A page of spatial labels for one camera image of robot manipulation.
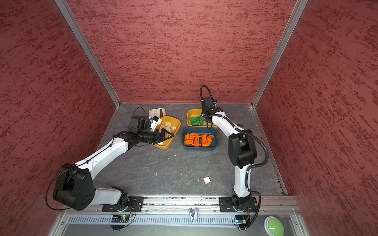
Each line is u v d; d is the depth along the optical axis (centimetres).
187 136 98
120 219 71
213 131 104
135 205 73
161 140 70
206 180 82
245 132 52
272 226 67
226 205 74
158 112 113
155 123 77
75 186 42
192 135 100
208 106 76
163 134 73
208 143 96
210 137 97
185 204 76
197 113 113
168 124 106
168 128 105
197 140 99
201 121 106
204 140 97
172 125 106
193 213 70
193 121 107
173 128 104
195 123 106
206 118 87
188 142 96
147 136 72
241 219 71
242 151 52
